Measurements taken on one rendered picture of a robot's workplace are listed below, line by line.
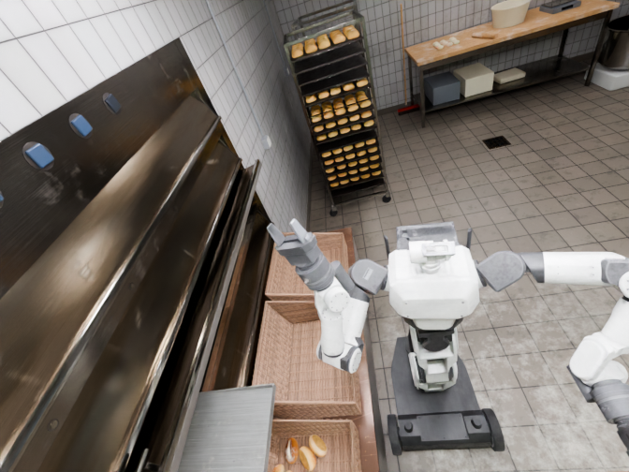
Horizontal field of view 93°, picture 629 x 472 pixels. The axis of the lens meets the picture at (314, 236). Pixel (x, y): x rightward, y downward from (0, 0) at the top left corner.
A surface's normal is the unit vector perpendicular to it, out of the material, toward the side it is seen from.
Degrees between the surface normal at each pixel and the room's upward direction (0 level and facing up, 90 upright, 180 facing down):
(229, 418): 1
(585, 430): 0
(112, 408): 70
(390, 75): 90
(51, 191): 90
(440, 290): 45
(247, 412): 1
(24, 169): 90
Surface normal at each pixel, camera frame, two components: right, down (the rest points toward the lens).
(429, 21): -0.01, 0.68
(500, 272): -0.56, -0.07
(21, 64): 0.96, -0.19
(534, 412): -0.27, -0.70
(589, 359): -0.95, -0.24
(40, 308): 0.81, -0.42
